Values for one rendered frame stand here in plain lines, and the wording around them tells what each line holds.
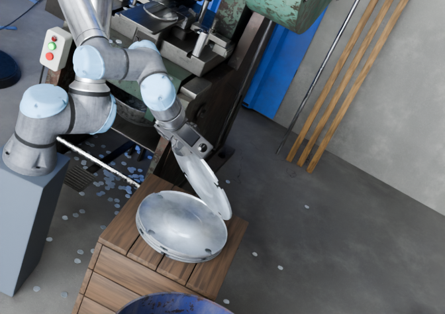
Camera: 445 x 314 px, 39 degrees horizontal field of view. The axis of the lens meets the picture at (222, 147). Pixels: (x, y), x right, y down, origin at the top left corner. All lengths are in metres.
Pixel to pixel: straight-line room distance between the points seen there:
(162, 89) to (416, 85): 2.13
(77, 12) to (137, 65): 0.19
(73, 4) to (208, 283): 0.86
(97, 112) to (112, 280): 0.51
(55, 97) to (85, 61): 0.33
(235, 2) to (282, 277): 1.09
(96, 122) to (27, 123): 0.19
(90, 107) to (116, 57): 0.35
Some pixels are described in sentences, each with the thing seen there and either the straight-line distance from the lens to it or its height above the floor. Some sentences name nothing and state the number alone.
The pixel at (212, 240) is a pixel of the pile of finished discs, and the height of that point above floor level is 0.38.
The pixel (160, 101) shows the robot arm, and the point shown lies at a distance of 1.44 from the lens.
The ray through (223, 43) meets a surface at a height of 0.75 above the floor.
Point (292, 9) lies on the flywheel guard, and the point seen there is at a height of 1.06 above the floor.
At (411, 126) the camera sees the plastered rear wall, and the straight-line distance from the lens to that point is 3.46.
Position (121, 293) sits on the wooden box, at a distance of 1.95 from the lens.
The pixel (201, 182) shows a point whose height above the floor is 0.54.
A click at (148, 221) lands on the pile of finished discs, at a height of 0.38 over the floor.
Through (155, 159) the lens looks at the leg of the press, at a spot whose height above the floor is 0.35.
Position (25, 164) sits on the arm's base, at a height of 0.48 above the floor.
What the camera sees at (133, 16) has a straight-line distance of 2.13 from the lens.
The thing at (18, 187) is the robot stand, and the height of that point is 0.42.
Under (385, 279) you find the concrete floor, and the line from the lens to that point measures 2.91.
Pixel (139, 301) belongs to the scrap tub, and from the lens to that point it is 1.56.
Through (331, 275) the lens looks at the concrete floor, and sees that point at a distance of 2.73.
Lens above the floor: 1.58
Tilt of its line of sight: 30 degrees down
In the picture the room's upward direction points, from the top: 24 degrees clockwise
